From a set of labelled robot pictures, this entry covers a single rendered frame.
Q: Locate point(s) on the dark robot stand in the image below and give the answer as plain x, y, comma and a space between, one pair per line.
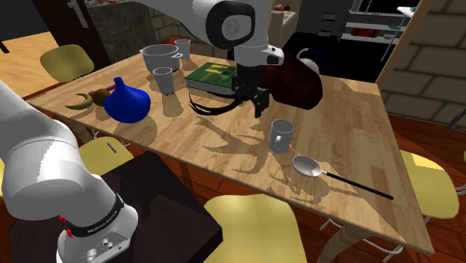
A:
163, 218

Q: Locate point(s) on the grey tumbler cup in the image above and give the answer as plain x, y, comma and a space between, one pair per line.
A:
163, 82

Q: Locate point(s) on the grey metal shelf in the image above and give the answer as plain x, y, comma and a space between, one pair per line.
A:
371, 25

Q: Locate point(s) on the green banana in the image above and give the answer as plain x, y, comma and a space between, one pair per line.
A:
82, 104

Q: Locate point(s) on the blue vase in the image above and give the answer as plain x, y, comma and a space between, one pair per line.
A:
127, 102

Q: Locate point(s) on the white kettle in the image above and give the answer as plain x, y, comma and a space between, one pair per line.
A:
312, 65

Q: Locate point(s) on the beige cabinet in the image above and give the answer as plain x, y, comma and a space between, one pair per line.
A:
283, 27

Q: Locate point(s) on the white cup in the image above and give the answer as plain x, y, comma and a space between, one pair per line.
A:
183, 48

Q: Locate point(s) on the dark door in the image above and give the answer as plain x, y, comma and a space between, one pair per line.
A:
69, 32

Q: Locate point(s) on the brown and purple vegetable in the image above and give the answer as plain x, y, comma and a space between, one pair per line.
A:
101, 96

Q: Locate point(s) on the grey mug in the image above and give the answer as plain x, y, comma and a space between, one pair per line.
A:
280, 138

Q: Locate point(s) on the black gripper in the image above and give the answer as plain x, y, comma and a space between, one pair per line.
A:
247, 81

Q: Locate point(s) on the wooden table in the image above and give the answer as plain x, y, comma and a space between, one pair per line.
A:
346, 120

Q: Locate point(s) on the green book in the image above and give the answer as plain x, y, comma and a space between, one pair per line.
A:
209, 78

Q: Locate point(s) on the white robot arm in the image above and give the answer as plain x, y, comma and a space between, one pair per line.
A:
43, 167

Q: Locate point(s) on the yellow chair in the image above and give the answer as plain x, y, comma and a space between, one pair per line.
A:
431, 185
103, 154
65, 62
255, 229

